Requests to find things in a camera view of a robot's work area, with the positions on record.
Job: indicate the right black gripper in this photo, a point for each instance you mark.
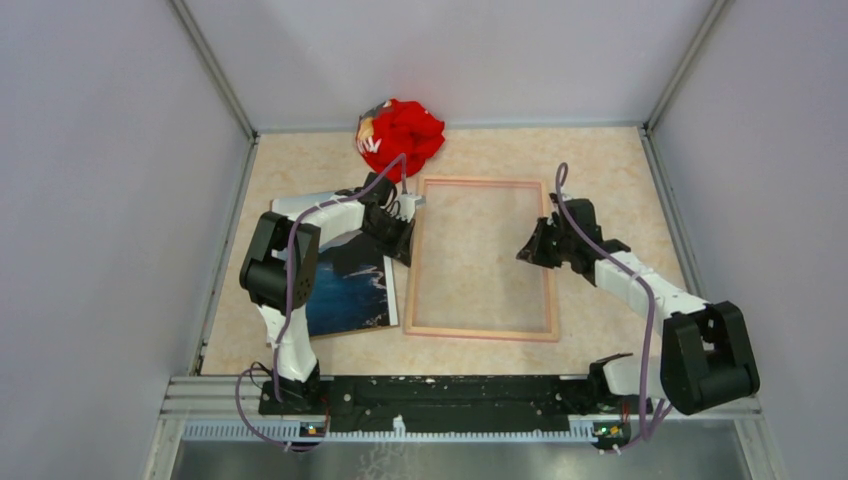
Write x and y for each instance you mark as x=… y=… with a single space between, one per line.
x=532 y=251

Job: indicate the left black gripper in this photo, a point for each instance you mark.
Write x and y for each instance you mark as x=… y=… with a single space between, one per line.
x=400 y=248

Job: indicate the landscape photo print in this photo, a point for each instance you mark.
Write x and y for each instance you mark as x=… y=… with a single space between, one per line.
x=352 y=288

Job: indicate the pink wooden picture frame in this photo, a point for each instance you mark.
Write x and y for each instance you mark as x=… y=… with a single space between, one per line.
x=465 y=279

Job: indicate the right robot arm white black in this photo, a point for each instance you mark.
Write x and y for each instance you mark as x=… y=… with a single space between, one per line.
x=706 y=357

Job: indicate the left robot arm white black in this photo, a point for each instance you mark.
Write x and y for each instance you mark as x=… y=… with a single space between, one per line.
x=280 y=267

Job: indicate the crumpled red cloth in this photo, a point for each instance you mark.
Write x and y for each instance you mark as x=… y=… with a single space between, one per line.
x=397 y=127

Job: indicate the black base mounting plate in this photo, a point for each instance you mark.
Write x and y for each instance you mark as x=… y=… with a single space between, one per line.
x=456 y=404

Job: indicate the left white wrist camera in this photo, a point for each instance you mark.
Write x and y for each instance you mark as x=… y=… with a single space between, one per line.
x=408 y=205

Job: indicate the aluminium front rail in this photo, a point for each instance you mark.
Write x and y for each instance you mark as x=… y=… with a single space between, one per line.
x=226 y=407

